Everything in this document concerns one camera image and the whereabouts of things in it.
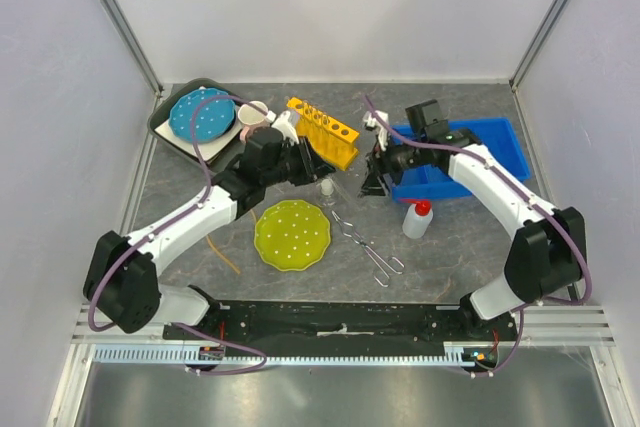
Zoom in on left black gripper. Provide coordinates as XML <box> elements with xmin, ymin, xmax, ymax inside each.
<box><xmin>262</xmin><ymin>136</ymin><xmax>335</xmax><ymax>188</ymax></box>

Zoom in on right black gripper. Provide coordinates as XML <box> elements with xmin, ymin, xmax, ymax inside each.
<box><xmin>358</xmin><ymin>131</ymin><xmax>427</xmax><ymax>199</ymax></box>

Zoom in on yellow test tube rack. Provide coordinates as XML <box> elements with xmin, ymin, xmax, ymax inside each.
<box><xmin>286</xmin><ymin>97</ymin><xmax>360</xmax><ymax>171</ymax></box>

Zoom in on white wash bottle red cap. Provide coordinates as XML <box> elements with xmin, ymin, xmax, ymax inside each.
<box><xmin>401</xmin><ymin>198</ymin><xmax>434</xmax><ymax>239</ymax></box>

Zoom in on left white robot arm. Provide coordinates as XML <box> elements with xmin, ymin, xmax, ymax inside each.
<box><xmin>83</xmin><ymin>127</ymin><xmax>335</xmax><ymax>340</ymax></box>

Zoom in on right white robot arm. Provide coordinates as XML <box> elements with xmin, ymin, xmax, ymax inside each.
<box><xmin>360</xmin><ymin>99</ymin><xmax>592</xmax><ymax>341</ymax></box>

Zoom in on glass flask white stopper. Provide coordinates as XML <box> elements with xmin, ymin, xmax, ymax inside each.
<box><xmin>317</xmin><ymin>177</ymin><xmax>343</xmax><ymax>208</ymax></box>

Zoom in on green dotted plate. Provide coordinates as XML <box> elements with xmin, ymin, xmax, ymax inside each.
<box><xmin>254</xmin><ymin>199</ymin><xmax>331</xmax><ymax>272</ymax></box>

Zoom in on pink mug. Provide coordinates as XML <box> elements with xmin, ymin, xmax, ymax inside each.
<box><xmin>237</xmin><ymin>100</ymin><xmax>276</xmax><ymax>143</ymax></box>

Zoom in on metal crucible tongs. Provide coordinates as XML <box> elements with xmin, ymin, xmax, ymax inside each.
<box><xmin>331</xmin><ymin>210</ymin><xmax>405</xmax><ymax>288</ymax></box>

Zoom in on white square plate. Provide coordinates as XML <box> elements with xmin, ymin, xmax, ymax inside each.
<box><xmin>152</xmin><ymin>121</ymin><xmax>242</xmax><ymax>162</ymax></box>

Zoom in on blue dotted plate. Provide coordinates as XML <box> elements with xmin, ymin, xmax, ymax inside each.
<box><xmin>168</xmin><ymin>88</ymin><xmax>236</xmax><ymax>144</ymax></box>

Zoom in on blue plastic bin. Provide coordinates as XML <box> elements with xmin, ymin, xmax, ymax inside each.
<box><xmin>391</xmin><ymin>117</ymin><xmax>531</xmax><ymax>202</ymax></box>

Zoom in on grey plastic tray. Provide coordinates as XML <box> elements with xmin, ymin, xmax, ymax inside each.
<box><xmin>147</xmin><ymin>78</ymin><xmax>244</xmax><ymax>172</ymax></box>

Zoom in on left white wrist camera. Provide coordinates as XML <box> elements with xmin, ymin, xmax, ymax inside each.
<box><xmin>271</xmin><ymin>110</ymin><xmax>300</xmax><ymax>144</ymax></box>

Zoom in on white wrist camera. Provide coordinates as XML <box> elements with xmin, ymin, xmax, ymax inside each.
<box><xmin>271</xmin><ymin>110</ymin><xmax>300</xmax><ymax>144</ymax></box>
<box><xmin>362</xmin><ymin>110</ymin><xmax>389</xmax><ymax>151</ymax></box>

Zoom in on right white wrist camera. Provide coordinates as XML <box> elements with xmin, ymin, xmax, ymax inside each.
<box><xmin>362</xmin><ymin>110</ymin><xmax>389</xmax><ymax>151</ymax></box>

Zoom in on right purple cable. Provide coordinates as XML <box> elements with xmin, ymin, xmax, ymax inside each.
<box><xmin>363</xmin><ymin>94</ymin><xmax>594</xmax><ymax>378</ymax></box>

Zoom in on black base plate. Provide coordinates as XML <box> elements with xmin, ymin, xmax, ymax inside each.
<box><xmin>162</xmin><ymin>299</ymin><xmax>519</xmax><ymax>354</ymax></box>

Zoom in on slotted cable duct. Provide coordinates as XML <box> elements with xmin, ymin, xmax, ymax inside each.
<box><xmin>93</xmin><ymin>342</ymin><xmax>493</xmax><ymax>367</ymax></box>

